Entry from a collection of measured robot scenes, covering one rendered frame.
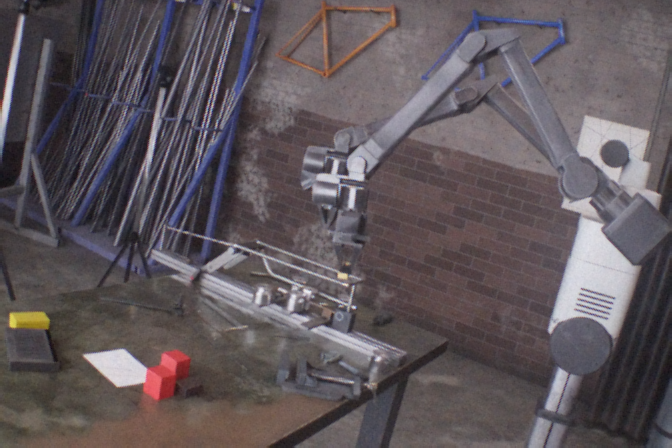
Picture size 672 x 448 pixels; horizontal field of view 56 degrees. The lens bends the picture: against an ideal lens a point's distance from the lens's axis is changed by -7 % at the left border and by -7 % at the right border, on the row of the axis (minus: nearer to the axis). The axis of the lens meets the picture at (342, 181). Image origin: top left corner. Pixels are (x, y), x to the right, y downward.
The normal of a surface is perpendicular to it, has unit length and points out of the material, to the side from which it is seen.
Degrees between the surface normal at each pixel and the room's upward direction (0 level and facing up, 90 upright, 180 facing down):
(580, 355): 90
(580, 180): 80
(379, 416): 90
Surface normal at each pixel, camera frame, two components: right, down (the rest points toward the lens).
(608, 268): -0.33, 0.05
